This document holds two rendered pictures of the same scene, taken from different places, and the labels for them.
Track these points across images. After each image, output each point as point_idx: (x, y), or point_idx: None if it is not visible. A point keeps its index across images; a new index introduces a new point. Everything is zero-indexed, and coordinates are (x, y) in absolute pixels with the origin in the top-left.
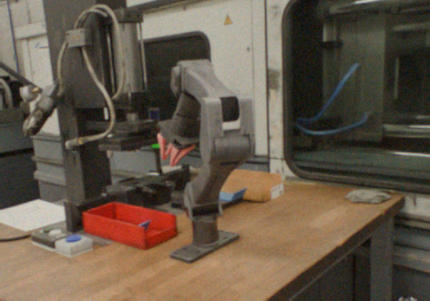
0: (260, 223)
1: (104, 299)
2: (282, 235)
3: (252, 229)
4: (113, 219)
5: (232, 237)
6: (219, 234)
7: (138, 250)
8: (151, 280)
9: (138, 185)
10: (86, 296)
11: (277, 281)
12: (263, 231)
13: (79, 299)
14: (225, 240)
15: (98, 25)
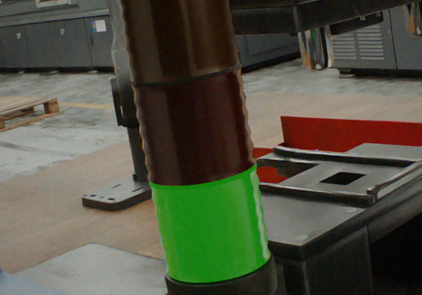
0: (0, 240)
1: (332, 114)
2: (0, 212)
3: (38, 222)
4: (359, 118)
5: (102, 188)
6: (122, 191)
7: None
8: (271, 134)
9: (326, 169)
10: (361, 113)
11: (94, 153)
12: (22, 220)
13: (367, 110)
14: (119, 182)
15: None
